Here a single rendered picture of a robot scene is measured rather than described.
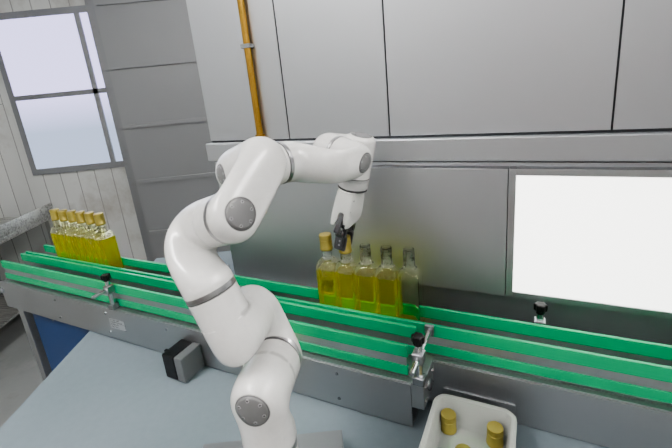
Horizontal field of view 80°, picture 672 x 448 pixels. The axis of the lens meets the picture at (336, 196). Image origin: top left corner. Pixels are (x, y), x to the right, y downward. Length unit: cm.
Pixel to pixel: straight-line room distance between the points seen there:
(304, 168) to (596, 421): 81
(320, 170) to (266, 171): 17
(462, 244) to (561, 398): 39
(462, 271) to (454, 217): 15
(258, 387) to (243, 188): 32
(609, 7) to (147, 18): 306
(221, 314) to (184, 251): 12
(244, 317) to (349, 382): 48
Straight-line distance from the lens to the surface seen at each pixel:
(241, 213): 62
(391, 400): 107
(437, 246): 112
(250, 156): 65
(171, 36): 347
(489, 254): 111
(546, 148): 103
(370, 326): 109
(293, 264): 139
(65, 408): 148
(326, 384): 114
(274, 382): 72
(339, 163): 81
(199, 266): 67
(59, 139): 393
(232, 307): 67
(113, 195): 386
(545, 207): 106
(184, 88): 344
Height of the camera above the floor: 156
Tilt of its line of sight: 16 degrees down
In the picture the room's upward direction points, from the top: 6 degrees counter-clockwise
